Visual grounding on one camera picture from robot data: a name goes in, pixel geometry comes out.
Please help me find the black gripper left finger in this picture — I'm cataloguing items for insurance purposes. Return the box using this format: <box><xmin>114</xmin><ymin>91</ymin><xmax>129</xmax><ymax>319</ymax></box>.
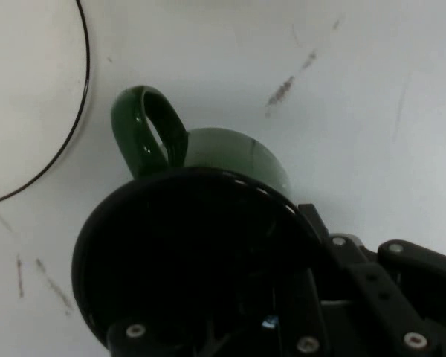
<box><xmin>106</xmin><ymin>267</ymin><xmax>332</xmax><ymax>357</ymax></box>

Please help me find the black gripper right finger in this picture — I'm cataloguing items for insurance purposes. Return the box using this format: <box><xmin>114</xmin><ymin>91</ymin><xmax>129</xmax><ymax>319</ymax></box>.
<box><xmin>298</xmin><ymin>203</ymin><xmax>446</xmax><ymax>357</ymax></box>

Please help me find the green mug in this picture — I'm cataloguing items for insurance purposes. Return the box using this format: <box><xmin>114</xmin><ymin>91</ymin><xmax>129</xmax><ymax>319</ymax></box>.
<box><xmin>71</xmin><ymin>84</ymin><xmax>323</xmax><ymax>357</ymax></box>

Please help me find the white plate with black rim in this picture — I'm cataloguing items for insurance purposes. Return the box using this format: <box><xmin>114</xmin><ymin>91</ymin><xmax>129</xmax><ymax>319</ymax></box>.
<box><xmin>0</xmin><ymin>0</ymin><xmax>91</xmax><ymax>205</ymax></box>

